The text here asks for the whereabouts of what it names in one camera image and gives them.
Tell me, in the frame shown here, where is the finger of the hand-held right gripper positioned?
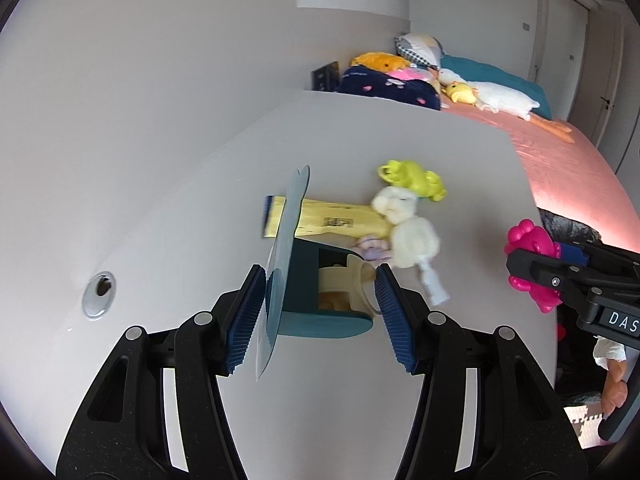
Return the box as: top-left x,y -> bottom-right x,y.
506,247 -> 596,307
552,241 -> 640,281

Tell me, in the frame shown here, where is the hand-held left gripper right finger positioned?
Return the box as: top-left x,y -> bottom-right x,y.
374,264 -> 586,480

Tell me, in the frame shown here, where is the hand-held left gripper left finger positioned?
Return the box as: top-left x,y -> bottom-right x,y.
55,264 -> 268,480

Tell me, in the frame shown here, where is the pink plastic bear toy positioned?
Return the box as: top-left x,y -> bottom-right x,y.
504,219 -> 563,315

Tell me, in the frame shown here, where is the black trash bag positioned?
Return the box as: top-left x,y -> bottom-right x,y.
537,207 -> 640,401

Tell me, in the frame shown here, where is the teal tape dispenser package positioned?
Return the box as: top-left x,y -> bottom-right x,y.
255,165 -> 376,383

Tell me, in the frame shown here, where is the person's right hand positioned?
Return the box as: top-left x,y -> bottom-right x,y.
601,364 -> 630,420

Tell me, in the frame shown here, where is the white crumpled paper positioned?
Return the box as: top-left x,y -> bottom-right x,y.
592,337 -> 626,368

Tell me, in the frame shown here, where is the purple checked cloth flower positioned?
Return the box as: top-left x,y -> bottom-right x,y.
355,235 -> 393,262

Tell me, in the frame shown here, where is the white plush doll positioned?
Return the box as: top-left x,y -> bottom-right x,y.
371,186 -> 449,307

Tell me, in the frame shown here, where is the pink bed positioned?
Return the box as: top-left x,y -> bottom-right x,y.
440,100 -> 640,256

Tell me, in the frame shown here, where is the beige foam floor mat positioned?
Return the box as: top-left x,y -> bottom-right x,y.
562,400 -> 608,448

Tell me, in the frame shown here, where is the yellow paper packet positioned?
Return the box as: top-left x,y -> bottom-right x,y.
260,195 -> 393,241

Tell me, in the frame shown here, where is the yellow-green plastic toy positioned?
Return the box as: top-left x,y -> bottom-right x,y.
376,159 -> 448,203

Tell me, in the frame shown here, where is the white goose plush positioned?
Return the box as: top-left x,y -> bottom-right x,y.
437,67 -> 573,146

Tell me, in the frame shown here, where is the yellow duck plush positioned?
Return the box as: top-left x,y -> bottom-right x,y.
445,82 -> 478,106

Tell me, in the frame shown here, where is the grey room door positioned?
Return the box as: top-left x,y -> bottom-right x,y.
565,10 -> 640,171

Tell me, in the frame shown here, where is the teal pillow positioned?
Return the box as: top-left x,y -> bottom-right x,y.
440,54 -> 553,121

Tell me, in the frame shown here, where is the grey closet door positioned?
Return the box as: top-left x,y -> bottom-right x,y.
530,0 -> 591,86

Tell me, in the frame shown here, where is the navy heart print pillow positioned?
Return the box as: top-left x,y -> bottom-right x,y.
336,66 -> 443,111

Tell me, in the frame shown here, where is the pink plush toy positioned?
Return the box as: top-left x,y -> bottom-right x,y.
387,67 -> 436,83

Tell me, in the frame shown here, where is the white checked pillow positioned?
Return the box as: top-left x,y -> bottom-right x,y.
395,32 -> 446,68

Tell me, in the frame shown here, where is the orange-yellow plush toy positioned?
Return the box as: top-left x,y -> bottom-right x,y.
350,51 -> 411,71

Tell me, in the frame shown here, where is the silver cable grommet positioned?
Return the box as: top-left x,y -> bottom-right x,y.
81,271 -> 116,318

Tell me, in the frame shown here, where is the black wall socket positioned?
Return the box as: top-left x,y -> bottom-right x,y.
311,61 -> 341,92

